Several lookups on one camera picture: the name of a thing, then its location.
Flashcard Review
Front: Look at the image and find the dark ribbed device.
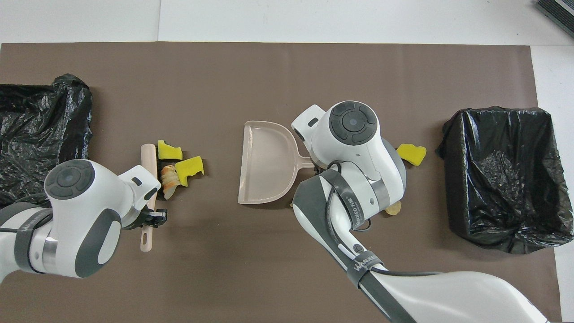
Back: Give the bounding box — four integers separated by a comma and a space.
535, 0, 574, 39

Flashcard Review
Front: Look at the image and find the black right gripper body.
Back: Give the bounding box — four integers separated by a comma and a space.
313, 158, 336, 176

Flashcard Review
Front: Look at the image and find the large notched yellow sponge piece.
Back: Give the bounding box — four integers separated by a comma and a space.
174, 155, 205, 188

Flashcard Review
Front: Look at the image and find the pale striped croissant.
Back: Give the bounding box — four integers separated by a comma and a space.
161, 164, 181, 200

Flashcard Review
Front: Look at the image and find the small yellow sponge piece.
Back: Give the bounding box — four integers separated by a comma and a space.
157, 140, 183, 161

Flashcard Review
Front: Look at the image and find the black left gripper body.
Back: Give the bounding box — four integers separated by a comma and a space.
123, 209, 151, 231

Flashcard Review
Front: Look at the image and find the black bag lined bin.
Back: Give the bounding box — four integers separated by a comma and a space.
435, 106, 574, 255
0, 73, 94, 209

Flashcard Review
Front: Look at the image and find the brown table mat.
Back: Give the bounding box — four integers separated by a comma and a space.
0, 42, 564, 323

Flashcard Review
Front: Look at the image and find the pale pink plastic dustpan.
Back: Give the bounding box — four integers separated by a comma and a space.
237, 120, 315, 205

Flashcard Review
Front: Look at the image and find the rounded yellow sponge piece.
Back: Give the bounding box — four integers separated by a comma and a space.
396, 143, 427, 167

